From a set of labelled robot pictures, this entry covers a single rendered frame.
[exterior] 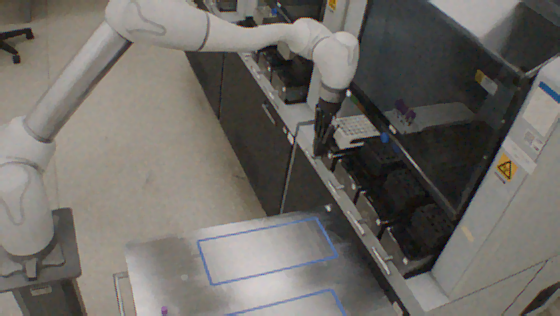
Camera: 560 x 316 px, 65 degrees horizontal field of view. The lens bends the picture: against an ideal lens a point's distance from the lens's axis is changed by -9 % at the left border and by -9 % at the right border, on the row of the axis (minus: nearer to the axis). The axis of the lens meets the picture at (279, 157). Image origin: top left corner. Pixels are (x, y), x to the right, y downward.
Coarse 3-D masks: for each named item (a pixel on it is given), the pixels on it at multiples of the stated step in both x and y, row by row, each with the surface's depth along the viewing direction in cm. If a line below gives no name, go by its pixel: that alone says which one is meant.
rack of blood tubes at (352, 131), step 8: (336, 120) 164; (344, 120) 166; (352, 120) 165; (360, 120) 167; (368, 120) 167; (344, 128) 161; (352, 128) 162; (360, 128) 163; (368, 128) 164; (336, 136) 162; (344, 136) 158; (352, 136) 159; (360, 136) 160; (368, 136) 162; (376, 136) 170; (344, 144) 159; (352, 144) 161; (360, 144) 163
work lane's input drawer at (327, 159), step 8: (312, 144) 171; (328, 144) 162; (336, 144) 162; (328, 152) 161; (336, 152) 159; (344, 152) 161; (352, 152) 162; (312, 160) 164; (328, 160) 162; (336, 160) 161; (328, 168) 163
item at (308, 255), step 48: (144, 240) 121; (192, 240) 123; (240, 240) 125; (288, 240) 128; (336, 240) 130; (144, 288) 110; (192, 288) 112; (240, 288) 114; (288, 288) 116; (336, 288) 118
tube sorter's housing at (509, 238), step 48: (528, 96) 95; (288, 192) 200; (480, 192) 112; (528, 192) 101; (480, 240) 114; (528, 240) 123; (384, 288) 144; (432, 288) 132; (480, 288) 134; (528, 288) 160
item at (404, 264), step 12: (396, 228) 136; (384, 240) 139; (396, 240) 134; (408, 240) 133; (396, 252) 134; (408, 252) 130; (432, 252) 133; (384, 264) 134; (396, 264) 135; (408, 264) 130; (420, 264) 132
